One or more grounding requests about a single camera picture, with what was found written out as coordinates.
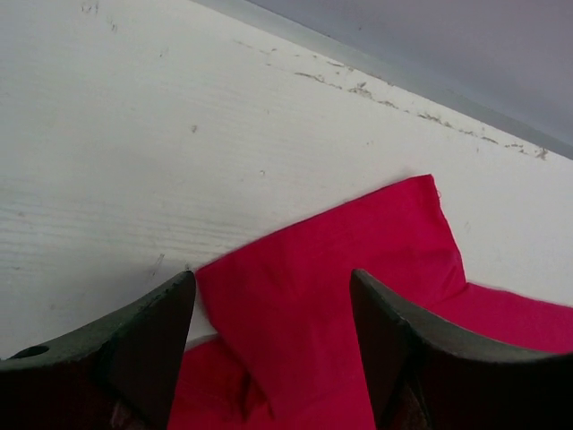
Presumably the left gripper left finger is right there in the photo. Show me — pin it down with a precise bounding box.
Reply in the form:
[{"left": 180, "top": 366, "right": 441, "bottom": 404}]
[{"left": 1, "top": 271, "right": 196, "bottom": 429}]

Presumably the bright red t shirt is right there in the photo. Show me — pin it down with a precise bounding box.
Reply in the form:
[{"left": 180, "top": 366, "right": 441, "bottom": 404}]
[{"left": 168, "top": 175, "right": 572, "bottom": 429}]

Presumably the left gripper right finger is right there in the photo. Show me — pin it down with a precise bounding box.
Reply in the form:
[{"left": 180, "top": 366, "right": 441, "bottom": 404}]
[{"left": 350, "top": 270, "right": 572, "bottom": 429}]

